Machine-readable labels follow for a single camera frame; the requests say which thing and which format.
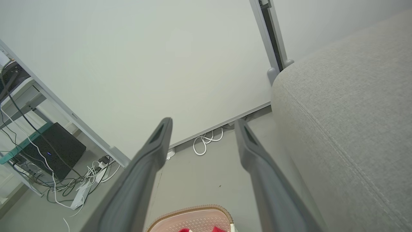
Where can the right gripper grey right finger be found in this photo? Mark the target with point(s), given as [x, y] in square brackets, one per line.
[270, 193]

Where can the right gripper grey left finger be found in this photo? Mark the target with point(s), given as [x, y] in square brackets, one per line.
[135, 187]

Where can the red and white garment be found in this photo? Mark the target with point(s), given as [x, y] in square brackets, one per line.
[219, 229]

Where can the grey fabric sofa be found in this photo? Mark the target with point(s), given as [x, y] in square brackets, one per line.
[354, 129]

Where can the black power plug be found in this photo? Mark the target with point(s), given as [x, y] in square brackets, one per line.
[103, 159]

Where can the white power strip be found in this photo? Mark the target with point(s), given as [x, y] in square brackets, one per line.
[80, 196]

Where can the cream perforated laundry basket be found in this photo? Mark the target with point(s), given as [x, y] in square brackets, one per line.
[193, 220]

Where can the black box computer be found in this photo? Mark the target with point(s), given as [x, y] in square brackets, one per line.
[58, 148]

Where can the teal desk crossbar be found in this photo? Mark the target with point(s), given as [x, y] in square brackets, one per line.
[29, 141]

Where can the wide white room divider panel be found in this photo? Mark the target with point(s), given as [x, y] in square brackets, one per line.
[145, 64]

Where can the grey table leg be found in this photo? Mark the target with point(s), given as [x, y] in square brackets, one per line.
[22, 96]

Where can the black desktop device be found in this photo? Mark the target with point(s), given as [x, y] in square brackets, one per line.
[14, 75]

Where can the narrow white room divider panel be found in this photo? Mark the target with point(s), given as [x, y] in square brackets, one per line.
[322, 22]

